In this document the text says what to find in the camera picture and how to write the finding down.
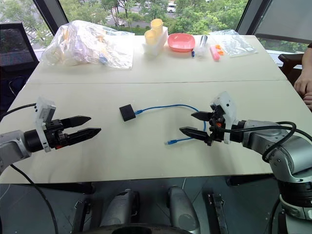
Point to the pink plastic bowl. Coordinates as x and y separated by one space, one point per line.
181 42

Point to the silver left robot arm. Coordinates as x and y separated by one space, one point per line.
12 143

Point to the white parked car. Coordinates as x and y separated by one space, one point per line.
171 8

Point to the small black box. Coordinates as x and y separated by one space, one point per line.
127 112

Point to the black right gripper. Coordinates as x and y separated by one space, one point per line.
217 131

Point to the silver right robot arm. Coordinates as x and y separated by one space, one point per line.
287 151

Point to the black mesh office chair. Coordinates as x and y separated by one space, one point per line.
14 46

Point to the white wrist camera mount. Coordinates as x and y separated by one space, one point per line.
230 107
45 109

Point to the clear plastic tube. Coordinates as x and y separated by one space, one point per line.
202 46

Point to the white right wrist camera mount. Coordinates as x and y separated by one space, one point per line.
230 107

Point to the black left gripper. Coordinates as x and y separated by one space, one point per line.
54 136

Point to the short yellow plastic cup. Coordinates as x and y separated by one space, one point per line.
151 37

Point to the yellow stacked cups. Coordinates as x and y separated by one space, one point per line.
157 46

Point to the bystander bare hand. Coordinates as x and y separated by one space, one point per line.
303 83

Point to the bystander forearm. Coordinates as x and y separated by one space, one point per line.
308 58

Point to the small clear plastic bag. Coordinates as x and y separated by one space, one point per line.
236 44

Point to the dark rounded grey shape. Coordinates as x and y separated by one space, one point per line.
181 209
119 209

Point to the dark brown chair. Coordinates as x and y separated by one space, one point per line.
288 64

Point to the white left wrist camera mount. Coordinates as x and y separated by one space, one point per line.
45 109

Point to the large clear plastic bag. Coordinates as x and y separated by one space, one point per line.
85 46

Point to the blue marker pen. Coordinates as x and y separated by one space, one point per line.
192 54

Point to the tall yellow plastic cup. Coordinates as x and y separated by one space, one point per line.
156 25

